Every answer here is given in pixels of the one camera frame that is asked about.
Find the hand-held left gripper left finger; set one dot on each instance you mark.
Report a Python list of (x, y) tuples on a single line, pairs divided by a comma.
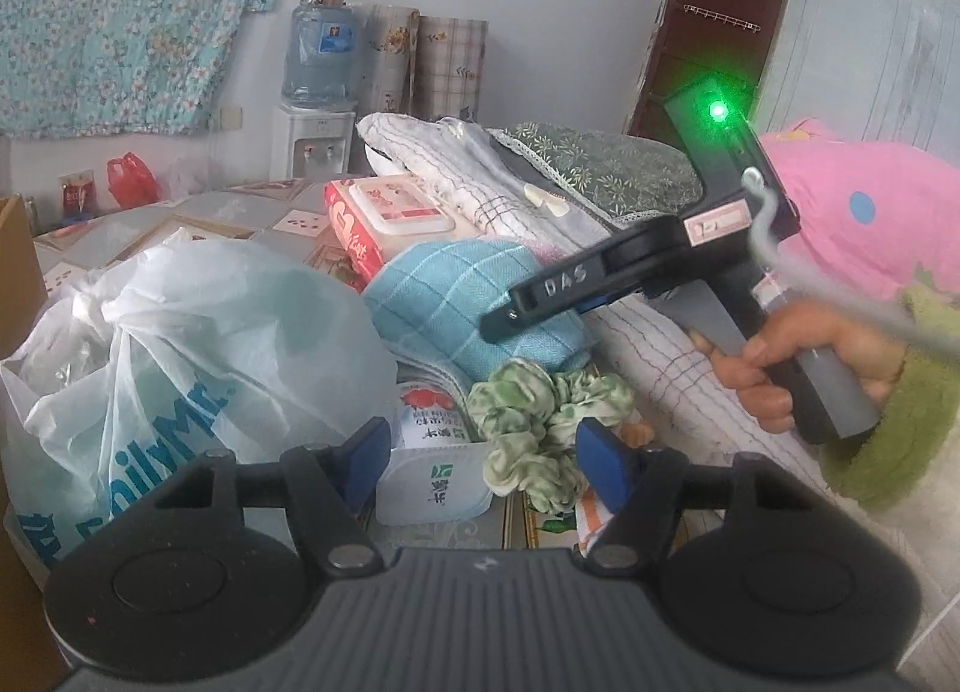
[(366, 463)]

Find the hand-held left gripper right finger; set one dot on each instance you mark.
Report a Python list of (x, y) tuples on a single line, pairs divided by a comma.
[(604, 463)]

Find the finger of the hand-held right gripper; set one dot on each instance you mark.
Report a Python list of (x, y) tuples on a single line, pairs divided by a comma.
[(592, 302), (504, 321)]

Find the blue checked towel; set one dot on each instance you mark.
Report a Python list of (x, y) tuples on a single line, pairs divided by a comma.
[(450, 302)]

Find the white tissue pack green logo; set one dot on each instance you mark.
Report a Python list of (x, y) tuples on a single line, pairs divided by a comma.
[(442, 489)]

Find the green white scrunchie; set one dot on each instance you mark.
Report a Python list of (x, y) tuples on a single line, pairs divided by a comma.
[(525, 399)]

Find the brown cardboard box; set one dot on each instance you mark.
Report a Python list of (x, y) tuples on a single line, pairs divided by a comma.
[(19, 272)]

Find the green sleeved right forearm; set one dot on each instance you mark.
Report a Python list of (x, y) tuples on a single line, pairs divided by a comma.
[(915, 422)]

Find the person's right hand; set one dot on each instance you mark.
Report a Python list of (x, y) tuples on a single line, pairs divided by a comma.
[(832, 332)]

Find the white tissue pack red logo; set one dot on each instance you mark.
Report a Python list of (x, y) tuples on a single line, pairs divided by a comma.
[(431, 422)]

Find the green patterned pillow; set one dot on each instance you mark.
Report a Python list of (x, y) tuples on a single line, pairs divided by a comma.
[(600, 167)]

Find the dark red wooden door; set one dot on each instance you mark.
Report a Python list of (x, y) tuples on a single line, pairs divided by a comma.
[(712, 24)]

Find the white checked towel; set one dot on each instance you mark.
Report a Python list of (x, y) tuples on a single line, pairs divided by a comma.
[(465, 167)]

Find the pink wet wipes pack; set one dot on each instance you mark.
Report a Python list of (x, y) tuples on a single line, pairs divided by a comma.
[(390, 204)]

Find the large pink plush toy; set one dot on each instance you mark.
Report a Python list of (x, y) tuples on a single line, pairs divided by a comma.
[(885, 212)]

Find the pale panelled door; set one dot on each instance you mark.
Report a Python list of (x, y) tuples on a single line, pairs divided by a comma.
[(862, 47)]

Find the pale green plastic bag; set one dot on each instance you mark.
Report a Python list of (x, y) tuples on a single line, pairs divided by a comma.
[(225, 332)]

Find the white water dispenser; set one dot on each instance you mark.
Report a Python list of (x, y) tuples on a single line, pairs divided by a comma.
[(311, 146)]

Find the checked wallpaper roll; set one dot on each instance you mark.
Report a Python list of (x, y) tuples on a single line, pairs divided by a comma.
[(450, 65)]

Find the blue water dispenser bottle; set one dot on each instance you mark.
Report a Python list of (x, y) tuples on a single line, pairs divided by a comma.
[(319, 62)]

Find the clear plastic bag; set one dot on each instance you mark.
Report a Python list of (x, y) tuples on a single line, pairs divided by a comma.
[(189, 176)]

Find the red plastic bag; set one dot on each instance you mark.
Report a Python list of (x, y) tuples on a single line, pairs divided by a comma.
[(133, 182)]

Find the small red packet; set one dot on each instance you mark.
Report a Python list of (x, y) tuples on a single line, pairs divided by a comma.
[(77, 195)]

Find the teal floral hanging cloth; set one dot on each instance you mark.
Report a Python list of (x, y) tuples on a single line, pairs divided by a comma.
[(112, 17)]

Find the white wall hook rack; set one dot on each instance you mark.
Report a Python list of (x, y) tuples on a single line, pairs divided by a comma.
[(721, 18)]

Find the wall socket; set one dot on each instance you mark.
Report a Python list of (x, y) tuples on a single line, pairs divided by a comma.
[(230, 119)]

